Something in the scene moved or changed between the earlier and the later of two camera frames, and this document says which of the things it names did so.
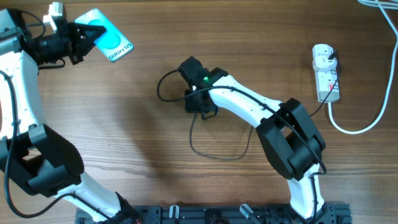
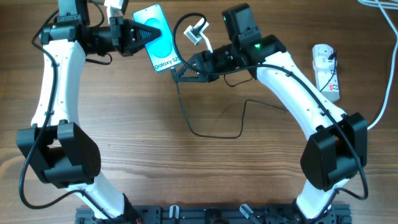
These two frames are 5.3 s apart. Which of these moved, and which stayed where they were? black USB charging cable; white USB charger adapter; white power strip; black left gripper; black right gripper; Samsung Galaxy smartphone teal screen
Moved: black left gripper; Samsung Galaxy smartphone teal screen; black right gripper; black USB charging cable
Stayed: white power strip; white USB charger adapter
